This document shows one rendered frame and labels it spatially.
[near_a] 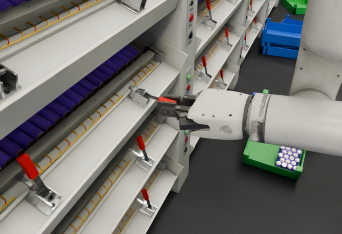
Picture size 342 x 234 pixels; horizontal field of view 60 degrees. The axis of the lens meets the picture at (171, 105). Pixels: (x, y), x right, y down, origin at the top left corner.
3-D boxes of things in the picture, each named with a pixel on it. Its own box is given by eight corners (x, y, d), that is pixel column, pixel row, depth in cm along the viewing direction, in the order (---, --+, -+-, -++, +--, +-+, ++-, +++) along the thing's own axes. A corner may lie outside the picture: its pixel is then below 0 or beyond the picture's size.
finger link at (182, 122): (187, 139, 50) (174, 122, 54) (226, 123, 52) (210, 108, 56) (186, 133, 49) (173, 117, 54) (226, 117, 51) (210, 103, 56)
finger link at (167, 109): (186, 127, 54) (153, 122, 57) (192, 117, 57) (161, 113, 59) (183, 113, 52) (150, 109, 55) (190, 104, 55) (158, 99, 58)
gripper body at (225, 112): (249, 152, 49) (187, 141, 54) (261, 117, 57) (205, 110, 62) (248, 116, 45) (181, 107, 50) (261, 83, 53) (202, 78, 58)
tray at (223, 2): (242, 3, 126) (259, -29, 117) (188, 67, 82) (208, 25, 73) (201, -20, 128) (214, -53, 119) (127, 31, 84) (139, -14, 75)
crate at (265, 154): (297, 180, 106) (302, 172, 99) (241, 162, 113) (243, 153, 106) (312, 112, 120) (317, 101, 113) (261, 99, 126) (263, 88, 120)
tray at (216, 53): (236, 45, 138) (251, 19, 128) (186, 120, 94) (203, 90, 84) (198, 23, 140) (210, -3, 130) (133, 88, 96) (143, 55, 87)
